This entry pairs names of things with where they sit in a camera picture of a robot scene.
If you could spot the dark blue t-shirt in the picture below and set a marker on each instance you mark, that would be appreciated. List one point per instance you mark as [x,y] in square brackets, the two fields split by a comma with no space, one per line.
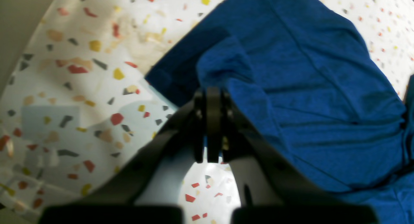
[303,76]

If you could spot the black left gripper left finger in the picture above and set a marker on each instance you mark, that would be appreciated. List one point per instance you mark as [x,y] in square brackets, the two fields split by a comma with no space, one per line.
[147,188]

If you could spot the terrazzo patterned table cloth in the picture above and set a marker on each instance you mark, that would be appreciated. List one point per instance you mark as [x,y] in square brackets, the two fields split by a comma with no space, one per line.
[76,106]

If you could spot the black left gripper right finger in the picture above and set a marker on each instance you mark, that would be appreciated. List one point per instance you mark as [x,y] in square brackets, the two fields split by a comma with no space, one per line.
[271,190]

